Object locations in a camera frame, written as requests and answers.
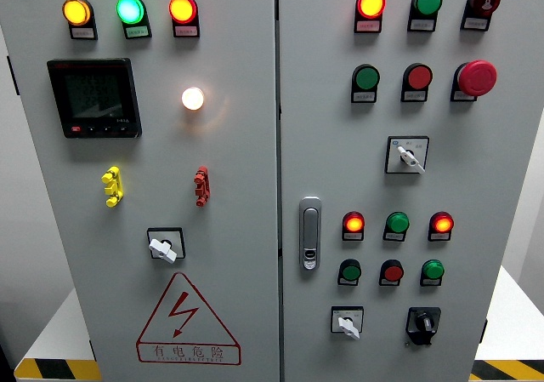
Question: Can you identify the black handle turn switch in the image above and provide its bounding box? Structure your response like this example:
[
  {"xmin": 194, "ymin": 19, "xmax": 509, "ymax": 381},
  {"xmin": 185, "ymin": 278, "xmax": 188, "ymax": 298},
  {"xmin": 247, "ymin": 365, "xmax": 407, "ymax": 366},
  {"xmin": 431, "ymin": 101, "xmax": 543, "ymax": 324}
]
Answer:
[{"xmin": 405, "ymin": 306, "xmax": 442, "ymax": 348}]

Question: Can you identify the pale grey cabinet door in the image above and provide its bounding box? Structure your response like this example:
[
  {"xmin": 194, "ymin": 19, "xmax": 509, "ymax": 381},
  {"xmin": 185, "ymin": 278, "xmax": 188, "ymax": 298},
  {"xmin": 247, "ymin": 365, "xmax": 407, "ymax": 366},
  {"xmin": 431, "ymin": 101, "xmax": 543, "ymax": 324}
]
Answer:
[
  {"xmin": 0, "ymin": 0, "xmax": 282, "ymax": 382},
  {"xmin": 277, "ymin": 0, "xmax": 544, "ymax": 382}
]

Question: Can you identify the silver door lock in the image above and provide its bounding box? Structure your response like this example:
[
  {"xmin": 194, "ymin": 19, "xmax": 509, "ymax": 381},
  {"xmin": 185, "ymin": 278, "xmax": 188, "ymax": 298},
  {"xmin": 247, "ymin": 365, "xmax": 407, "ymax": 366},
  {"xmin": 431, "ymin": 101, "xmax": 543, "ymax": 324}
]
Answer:
[{"xmin": 298, "ymin": 196, "xmax": 323, "ymax": 272}]

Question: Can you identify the small red round lamp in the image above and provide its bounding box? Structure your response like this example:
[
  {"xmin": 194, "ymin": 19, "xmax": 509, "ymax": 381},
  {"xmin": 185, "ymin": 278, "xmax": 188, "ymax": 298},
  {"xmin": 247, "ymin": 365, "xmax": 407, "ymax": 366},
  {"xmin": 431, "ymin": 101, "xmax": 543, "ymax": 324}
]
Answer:
[
  {"xmin": 341, "ymin": 211, "xmax": 366, "ymax": 242},
  {"xmin": 428, "ymin": 211, "xmax": 455, "ymax": 242}
]

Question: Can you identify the white round lamp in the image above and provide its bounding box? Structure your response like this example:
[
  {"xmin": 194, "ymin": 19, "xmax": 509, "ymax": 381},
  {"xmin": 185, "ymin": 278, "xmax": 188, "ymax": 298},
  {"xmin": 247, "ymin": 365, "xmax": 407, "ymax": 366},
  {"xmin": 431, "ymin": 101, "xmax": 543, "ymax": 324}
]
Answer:
[{"xmin": 181, "ymin": 86, "xmax": 206, "ymax": 111}]

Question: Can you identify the small green push button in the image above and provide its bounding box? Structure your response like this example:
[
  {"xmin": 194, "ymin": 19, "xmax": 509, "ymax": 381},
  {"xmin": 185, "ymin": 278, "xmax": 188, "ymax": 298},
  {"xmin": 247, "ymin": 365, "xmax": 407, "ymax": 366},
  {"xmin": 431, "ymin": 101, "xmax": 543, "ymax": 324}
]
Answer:
[{"xmin": 337, "ymin": 258, "xmax": 363, "ymax": 287}]

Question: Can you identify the small green round lamp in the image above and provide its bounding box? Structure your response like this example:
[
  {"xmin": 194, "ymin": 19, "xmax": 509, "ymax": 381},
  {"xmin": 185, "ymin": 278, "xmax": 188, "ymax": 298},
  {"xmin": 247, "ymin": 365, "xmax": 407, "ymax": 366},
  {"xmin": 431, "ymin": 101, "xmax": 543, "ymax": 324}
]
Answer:
[
  {"xmin": 419, "ymin": 259, "xmax": 445, "ymax": 288},
  {"xmin": 382, "ymin": 211, "xmax": 411, "ymax": 242}
]

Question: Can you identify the large green push button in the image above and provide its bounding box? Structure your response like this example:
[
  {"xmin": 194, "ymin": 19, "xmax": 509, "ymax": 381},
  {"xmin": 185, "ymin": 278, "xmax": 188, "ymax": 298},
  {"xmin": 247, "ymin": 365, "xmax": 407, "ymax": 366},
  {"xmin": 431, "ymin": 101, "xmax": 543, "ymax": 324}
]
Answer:
[{"xmin": 350, "ymin": 63, "xmax": 382, "ymax": 104}]

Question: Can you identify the small red push button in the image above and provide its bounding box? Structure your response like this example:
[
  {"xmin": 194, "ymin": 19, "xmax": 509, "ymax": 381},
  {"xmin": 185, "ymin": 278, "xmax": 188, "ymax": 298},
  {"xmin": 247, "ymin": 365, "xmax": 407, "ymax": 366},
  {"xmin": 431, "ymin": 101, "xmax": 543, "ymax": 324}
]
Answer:
[{"xmin": 378, "ymin": 259, "xmax": 405, "ymax": 288}]

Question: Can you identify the red warning triangle sticker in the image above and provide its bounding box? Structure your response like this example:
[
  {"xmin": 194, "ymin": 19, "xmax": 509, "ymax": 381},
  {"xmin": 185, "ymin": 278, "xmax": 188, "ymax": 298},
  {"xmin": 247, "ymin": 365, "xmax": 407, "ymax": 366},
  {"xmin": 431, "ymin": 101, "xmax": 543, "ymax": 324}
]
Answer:
[{"xmin": 135, "ymin": 271, "xmax": 242, "ymax": 367}]

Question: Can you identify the large red push button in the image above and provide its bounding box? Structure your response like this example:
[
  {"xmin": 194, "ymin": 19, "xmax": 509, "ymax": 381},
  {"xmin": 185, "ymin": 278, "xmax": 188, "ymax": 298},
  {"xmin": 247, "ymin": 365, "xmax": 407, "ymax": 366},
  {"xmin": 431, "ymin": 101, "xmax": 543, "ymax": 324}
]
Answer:
[{"xmin": 400, "ymin": 62, "xmax": 434, "ymax": 103}]

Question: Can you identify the large red round lamp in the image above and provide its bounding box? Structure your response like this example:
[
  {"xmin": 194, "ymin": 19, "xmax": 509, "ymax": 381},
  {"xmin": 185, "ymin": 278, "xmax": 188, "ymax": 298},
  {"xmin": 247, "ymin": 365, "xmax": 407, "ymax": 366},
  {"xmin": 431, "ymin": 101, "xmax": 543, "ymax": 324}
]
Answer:
[
  {"xmin": 168, "ymin": 0, "xmax": 201, "ymax": 39},
  {"xmin": 354, "ymin": 0, "xmax": 388, "ymax": 34}
]

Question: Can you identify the black display meter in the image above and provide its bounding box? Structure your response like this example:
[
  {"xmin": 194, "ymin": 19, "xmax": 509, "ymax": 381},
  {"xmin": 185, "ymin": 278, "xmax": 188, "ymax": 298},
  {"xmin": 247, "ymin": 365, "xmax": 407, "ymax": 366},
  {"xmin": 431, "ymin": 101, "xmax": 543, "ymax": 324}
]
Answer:
[{"xmin": 46, "ymin": 57, "xmax": 143, "ymax": 140}]

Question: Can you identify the large green round lamp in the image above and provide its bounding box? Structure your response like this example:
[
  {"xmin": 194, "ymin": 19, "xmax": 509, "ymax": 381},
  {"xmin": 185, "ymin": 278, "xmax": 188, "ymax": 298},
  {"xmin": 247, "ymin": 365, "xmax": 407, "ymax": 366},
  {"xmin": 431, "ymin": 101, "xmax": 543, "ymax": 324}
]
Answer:
[
  {"xmin": 116, "ymin": 0, "xmax": 153, "ymax": 40},
  {"xmin": 406, "ymin": 0, "xmax": 444, "ymax": 33}
]

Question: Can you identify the large red stop button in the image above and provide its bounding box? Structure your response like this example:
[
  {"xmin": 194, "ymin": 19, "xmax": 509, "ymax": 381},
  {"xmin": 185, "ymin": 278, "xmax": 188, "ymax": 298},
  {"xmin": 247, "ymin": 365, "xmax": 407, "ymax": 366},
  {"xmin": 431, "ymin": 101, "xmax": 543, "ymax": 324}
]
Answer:
[{"xmin": 450, "ymin": 60, "xmax": 498, "ymax": 102}]

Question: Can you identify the yellow round lamp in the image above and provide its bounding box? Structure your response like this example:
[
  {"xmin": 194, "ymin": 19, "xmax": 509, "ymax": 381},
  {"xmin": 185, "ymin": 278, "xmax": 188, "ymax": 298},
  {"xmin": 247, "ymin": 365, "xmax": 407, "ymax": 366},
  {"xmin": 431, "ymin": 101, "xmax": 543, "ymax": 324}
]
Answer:
[{"xmin": 61, "ymin": 0, "xmax": 99, "ymax": 41}]

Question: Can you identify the black yellow striped tape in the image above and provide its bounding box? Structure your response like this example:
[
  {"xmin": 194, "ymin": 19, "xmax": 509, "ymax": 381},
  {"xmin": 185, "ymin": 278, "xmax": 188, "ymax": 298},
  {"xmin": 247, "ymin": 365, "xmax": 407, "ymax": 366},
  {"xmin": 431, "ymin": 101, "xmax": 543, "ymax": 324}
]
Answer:
[
  {"xmin": 14, "ymin": 358, "xmax": 102, "ymax": 382},
  {"xmin": 468, "ymin": 359, "xmax": 544, "ymax": 382}
]

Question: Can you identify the small red handle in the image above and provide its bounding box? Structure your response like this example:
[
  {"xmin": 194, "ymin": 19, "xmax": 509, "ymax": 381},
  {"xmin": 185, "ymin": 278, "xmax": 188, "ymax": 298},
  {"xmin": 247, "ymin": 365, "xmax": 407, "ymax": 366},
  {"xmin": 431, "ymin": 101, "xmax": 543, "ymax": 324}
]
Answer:
[{"xmin": 193, "ymin": 165, "xmax": 210, "ymax": 208}]

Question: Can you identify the white handle turn switch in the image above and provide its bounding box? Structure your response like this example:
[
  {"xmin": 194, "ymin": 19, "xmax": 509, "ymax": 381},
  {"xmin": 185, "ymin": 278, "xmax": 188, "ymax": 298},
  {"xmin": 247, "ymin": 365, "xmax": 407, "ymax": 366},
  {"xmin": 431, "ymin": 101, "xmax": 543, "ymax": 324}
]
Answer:
[
  {"xmin": 146, "ymin": 227, "xmax": 186, "ymax": 265},
  {"xmin": 384, "ymin": 135, "xmax": 430, "ymax": 176},
  {"xmin": 330, "ymin": 305, "xmax": 365, "ymax": 341}
]

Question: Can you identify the small yellow handle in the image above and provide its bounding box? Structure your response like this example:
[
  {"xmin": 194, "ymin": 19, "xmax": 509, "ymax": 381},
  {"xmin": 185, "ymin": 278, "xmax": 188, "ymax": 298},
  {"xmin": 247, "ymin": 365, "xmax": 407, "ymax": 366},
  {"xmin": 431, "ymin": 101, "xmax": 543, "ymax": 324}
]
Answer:
[{"xmin": 100, "ymin": 165, "xmax": 125, "ymax": 208}]

